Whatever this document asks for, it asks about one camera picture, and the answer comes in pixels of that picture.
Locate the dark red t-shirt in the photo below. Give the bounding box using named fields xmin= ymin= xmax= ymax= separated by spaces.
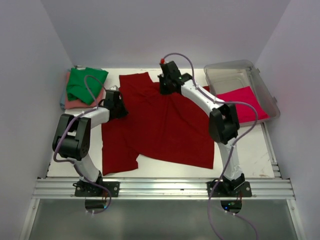
xmin=101 ymin=72 xmax=215 ymax=175

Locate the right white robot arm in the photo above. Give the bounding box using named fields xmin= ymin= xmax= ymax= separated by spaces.
xmin=158 ymin=59 xmax=245 ymax=197

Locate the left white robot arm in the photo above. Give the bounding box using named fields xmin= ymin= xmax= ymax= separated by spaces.
xmin=52 ymin=89 xmax=129 ymax=197

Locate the green t-shirt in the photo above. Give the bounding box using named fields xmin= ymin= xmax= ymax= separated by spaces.
xmin=66 ymin=67 xmax=109 ymax=105

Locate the folded salmon pink t-shirt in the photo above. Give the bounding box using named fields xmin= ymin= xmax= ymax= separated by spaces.
xmin=65 ymin=72 xmax=104 ymax=110

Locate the folded light blue t-shirt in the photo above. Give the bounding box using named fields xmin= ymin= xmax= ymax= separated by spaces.
xmin=59 ymin=91 xmax=66 ymax=110

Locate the clear plastic storage bin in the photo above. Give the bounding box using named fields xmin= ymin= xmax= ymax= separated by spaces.
xmin=204 ymin=59 xmax=280 ymax=124

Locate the magenta folded t-shirt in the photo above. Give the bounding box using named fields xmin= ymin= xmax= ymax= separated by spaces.
xmin=215 ymin=85 xmax=270 ymax=124

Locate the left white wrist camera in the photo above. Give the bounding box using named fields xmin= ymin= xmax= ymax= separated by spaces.
xmin=109 ymin=85 xmax=119 ymax=92

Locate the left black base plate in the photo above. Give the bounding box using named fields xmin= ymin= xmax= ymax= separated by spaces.
xmin=72 ymin=180 xmax=120 ymax=197

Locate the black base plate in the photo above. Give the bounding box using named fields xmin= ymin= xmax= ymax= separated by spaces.
xmin=72 ymin=180 xmax=120 ymax=197
xmin=206 ymin=179 xmax=253 ymax=198

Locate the aluminium mounting rail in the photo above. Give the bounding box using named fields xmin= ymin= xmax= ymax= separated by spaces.
xmin=32 ymin=177 xmax=295 ymax=200

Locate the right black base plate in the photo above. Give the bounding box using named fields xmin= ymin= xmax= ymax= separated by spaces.
xmin=206 ymin=179 xmax=253 ymax=198

